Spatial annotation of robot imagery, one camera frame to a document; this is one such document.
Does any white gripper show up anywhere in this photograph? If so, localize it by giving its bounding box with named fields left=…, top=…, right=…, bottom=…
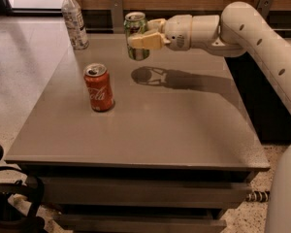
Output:
left=127, top=15, right=193, bottom=51

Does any red cola can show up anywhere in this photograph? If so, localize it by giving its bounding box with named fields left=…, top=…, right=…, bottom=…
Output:
left=83, top=63, right=113, bottom=112

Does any metal wall bracket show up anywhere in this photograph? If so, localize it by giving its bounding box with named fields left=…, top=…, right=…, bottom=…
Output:
left=110, top=0, right=124, bottom=34
left=256, top=0, right=274, bottom=11

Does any grey drawer cabinet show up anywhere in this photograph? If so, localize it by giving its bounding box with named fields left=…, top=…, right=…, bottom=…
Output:
left=7, top=35, right=269, bottom=233

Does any clear plastic water bottle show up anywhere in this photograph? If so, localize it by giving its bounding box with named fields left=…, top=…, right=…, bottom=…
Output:
left=61, top=0, right=89, bottom=50

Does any green soda can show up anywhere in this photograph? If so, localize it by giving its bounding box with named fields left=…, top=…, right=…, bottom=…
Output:
left=124, top=12, right=149, bottom=61

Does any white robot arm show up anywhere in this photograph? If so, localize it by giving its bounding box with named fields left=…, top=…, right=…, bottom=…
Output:
left=127, top=2, right=291, bottom=233

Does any striped white cable connector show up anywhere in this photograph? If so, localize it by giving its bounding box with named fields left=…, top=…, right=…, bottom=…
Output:
left=245, top=191, right=270, bottom=203

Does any right metal wall bracket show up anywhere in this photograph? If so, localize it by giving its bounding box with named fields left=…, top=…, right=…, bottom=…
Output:
left=256, top=0, right=274, bottom=11

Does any black office chair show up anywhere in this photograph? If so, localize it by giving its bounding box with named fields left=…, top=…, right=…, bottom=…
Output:
left=0, top=140, right=49, bottom=233

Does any left metal wall bracket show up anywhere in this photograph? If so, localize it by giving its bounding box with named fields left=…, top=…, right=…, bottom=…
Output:
left=110, top=0, right=124, bottom=34

